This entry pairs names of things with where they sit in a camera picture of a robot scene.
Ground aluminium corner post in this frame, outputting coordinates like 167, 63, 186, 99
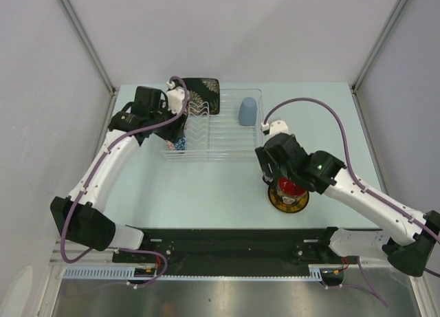
352, 0, 419, 91
49, 0, 118, 95

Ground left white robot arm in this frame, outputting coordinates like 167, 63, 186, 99
50, 77, 190, 262

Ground red black mug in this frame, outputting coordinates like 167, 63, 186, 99
263, 175, 308, 199

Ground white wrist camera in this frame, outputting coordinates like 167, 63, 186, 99
261, 120, 289, 136
166, 76, 189, 115

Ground left aluminium corner post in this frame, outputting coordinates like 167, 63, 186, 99
49, 0, 118, 95

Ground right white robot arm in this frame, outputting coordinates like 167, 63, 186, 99
255, 133, 439, 277

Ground clear wire dish rack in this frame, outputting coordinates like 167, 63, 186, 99
162, 89, 263, 161

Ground yellow black saucer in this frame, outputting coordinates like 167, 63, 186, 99
267, 187, 309, 214

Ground right aluminium corner post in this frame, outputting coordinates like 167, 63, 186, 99
352, 0, 419, 91

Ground blue patterned bowl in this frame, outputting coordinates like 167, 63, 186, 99
164, 137, 186, 154

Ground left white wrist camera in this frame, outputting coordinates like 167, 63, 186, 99
166, 76, 189, 115

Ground black floral square plate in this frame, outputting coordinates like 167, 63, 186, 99
181, 78, 221, 116

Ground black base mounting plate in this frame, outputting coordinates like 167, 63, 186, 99
68, 227, 403, 286

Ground white slotted cable duct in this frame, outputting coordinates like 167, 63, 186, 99
63, 265, 322, 282

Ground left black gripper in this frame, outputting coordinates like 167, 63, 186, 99
149, 100, 188, 144

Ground light blue cup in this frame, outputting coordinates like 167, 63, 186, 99
238, 97, 258, 127

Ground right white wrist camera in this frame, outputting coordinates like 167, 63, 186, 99
261, 120, 289, 136

